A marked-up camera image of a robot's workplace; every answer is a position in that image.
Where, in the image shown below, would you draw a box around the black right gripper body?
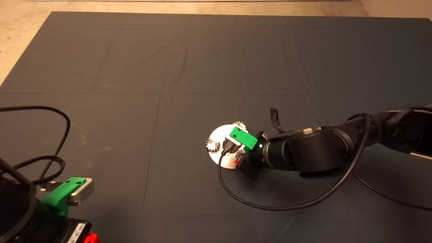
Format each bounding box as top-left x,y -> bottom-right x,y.
235,131 -> 270,181

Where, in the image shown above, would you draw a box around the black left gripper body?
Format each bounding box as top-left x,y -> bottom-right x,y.
59,219 -> 92,243

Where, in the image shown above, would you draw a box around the round metal carrier plate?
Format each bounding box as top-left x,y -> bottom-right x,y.
207,125 -> 245,168

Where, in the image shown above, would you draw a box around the dark grey table cloth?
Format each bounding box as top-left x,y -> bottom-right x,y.
0,12 -> 432,243

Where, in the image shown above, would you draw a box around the silver right camera box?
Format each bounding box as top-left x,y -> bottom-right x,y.
223,124 -> 248,151

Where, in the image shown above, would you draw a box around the silver camera box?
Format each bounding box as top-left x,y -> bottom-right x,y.
67,178 -> 95,206
223,124 -> 248,151

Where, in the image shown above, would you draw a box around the green right camera mount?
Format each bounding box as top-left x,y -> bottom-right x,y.
229,127 -> 258,150

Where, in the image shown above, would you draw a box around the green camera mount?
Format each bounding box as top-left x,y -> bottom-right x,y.
41,177 -> 87,216
229,127 -> 258,150

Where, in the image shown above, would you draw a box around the silver left camera box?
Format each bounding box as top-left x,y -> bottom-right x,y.
67,178 -> 95,206

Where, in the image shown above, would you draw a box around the green left camera mount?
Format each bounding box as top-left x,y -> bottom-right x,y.
41,177 -> 87,216

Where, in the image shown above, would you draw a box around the black left camera cable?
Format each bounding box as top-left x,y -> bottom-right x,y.
0,106 -> 71,183

